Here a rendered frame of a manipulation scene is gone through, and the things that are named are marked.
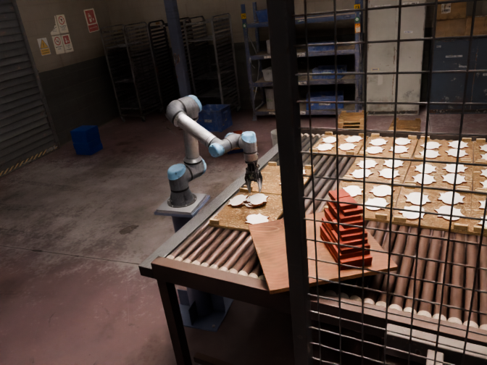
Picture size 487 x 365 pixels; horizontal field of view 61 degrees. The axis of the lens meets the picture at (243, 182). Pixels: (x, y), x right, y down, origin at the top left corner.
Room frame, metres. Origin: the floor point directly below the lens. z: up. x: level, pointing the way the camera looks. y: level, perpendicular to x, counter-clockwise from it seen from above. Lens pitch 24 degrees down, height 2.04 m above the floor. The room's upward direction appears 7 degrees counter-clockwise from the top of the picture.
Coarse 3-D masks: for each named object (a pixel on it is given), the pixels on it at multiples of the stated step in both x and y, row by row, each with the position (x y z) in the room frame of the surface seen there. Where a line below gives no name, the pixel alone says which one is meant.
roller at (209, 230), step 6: (306, 138) 3.26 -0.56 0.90; (210, 228) 1.95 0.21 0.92; (216, 228) 1.97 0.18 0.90; (204, 234) 1.89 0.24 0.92; (210, 234) 1.91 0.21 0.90; (198, 240) 1.84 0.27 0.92; (192, 246) 1.79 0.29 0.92; (198, 246) 1.81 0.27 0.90; (186, 252) 1.74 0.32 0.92; (192, 252) 1.76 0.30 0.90; (180, 258) 1.69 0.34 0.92; (186, 258) 1.72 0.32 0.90
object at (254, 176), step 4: (256, 160) 2.10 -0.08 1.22; (248, 164) 2.08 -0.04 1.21; (252, 164) 2.08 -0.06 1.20; (248, 168) 2.08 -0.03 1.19; (252, 168) 2.10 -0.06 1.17; (256, 168) 2.14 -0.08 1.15; (248, 172) 2.09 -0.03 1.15; (252, 172) 2.08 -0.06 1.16; (256, 172) 2.11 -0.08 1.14; (248, 176) 2.10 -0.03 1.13; (252, 176) 2.09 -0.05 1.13; (256, 176) 2.08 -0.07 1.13; (248, 180) 2.10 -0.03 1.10; (252, 180) 2.08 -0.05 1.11; (256, 180) 2.08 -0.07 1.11
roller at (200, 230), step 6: (276, 156) 2.88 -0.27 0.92; (204, 222) 2.02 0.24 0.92; (198, 228) 1.97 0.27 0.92; (204, 228) 1.97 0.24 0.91; (192, 234) 1.91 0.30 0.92; (198, 234) 1.91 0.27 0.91; (186, 240) 1.85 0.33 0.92; (192, 240) 1.86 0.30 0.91; (180, 246) 1.80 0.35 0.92; (186, 246) 1.81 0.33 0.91; (174, 252) 1.75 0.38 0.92; (180, 252) 1.76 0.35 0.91; (168, 258) 1.70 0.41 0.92; (174, 258) 1.71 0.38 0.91
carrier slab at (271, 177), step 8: (264, 168) 2.65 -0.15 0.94; (272, 168) 2.63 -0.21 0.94; (304, 168) 2.56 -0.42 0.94; (264, 176) 2.51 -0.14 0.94; (272, 176) 2.50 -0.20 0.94; (256, 184) 2.40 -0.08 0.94; (264, 184) 2.39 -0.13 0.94; (272, 184) 2.37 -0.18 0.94; (304, 184) 2.34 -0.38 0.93; (256, 192) 2.30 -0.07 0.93; (264, 192) 2.27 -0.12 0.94; (272, 192) 2.26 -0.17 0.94; (280, 192) 2.25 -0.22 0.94
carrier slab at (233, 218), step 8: (240, 192) 2.31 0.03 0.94; (272, 200) 2.15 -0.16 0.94; (280, 200) 2.14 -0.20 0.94; (224, 208) 2.13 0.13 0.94; (232, 208) 2.12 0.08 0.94; (240, 208) 2.10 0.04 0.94; (248, 208) 2.09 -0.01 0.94; (256, 208) 2.08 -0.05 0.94; (264, 208) 2.07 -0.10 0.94; (272, 208) 2.06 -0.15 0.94; (280, 208) 2.05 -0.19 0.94; (216, 216) 2.04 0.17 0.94; (224, 216) 2.03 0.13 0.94; (232, 216) 2.02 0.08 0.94; (240, 216) 2.01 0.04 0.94; (272, 216) 1.97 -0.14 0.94; (208, 224) 1.97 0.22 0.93; (224, 224) 1.94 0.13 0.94; (232, 224) 1.93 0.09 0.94; (240, 224) 1.92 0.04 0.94; (248, 224) 1.91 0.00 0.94
